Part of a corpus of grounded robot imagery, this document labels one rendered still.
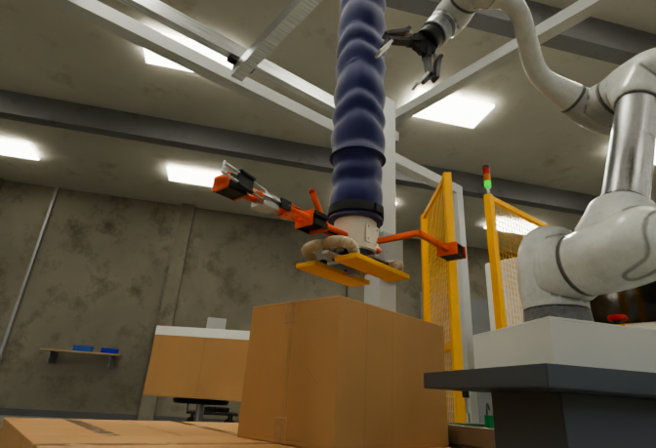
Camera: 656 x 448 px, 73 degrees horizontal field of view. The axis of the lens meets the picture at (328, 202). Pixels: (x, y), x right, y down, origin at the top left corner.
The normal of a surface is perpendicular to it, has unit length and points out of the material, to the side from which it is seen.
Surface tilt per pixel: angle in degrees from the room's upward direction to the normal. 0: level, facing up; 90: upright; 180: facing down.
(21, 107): 90
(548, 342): 90
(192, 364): 90
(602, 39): 90
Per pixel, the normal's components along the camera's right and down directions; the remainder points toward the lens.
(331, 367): -0.67, -0.33
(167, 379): -0.01, -0.40
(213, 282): 0.24, -0.38
